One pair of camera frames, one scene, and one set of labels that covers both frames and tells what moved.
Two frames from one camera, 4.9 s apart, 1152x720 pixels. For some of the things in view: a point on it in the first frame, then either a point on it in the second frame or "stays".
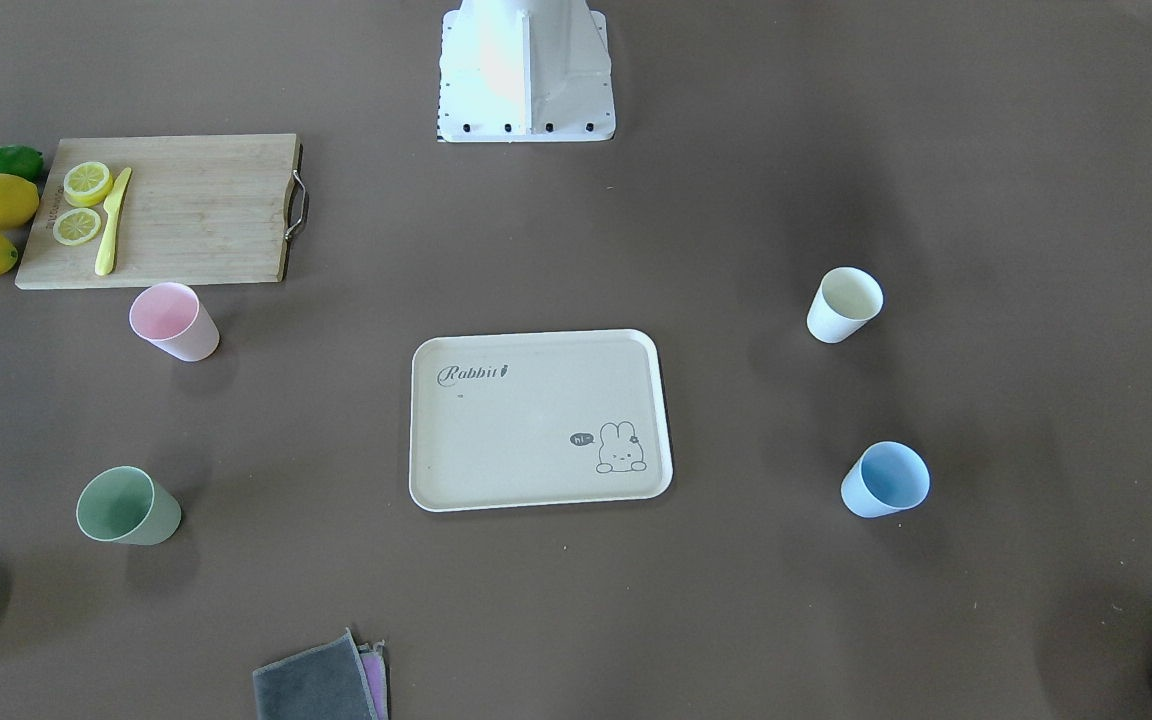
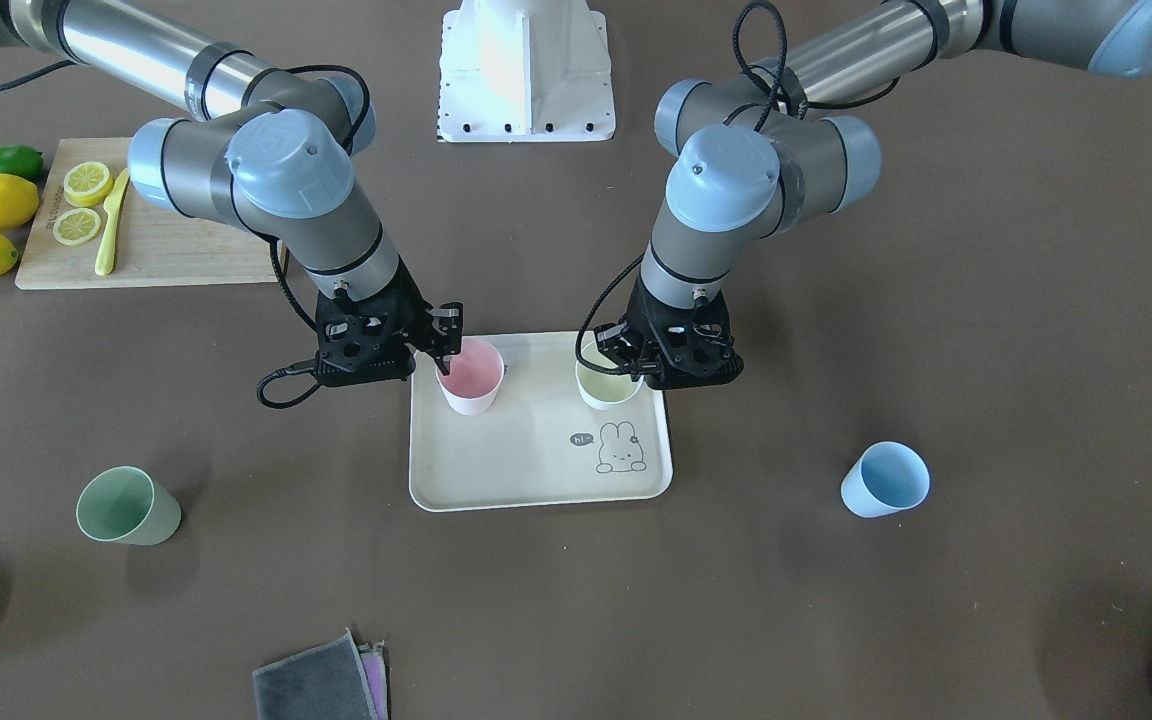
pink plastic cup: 170,316 -> 474,378
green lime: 14,160 stays
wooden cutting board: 196,210 stays
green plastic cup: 125,505 stays
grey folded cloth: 327,682 stays
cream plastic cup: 845,300 -> 602,390
